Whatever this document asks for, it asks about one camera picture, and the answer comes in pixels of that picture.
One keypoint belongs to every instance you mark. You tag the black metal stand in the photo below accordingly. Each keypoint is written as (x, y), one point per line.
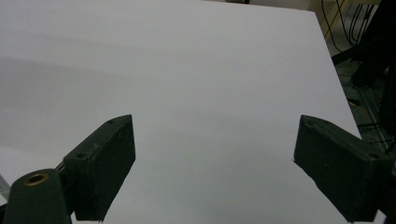
(370, 59)

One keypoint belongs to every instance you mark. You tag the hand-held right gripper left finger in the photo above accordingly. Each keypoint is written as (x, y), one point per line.
(99, 168)

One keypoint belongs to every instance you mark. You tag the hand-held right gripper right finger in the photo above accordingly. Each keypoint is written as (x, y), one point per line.
(339, 168)

